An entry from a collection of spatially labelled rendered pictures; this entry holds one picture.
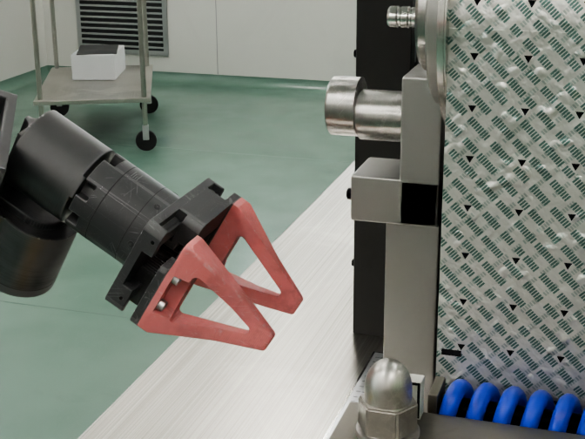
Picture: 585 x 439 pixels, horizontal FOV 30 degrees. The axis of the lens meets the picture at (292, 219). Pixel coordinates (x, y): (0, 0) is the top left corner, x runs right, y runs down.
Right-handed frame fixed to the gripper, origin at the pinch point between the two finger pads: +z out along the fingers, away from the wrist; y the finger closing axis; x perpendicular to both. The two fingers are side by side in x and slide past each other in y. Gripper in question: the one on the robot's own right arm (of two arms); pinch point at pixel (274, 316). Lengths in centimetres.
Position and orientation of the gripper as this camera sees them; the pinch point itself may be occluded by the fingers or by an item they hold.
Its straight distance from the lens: 70.3
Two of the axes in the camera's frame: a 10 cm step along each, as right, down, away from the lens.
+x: 4.8, -7.7, -4.2
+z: 8.2, 5.7, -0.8
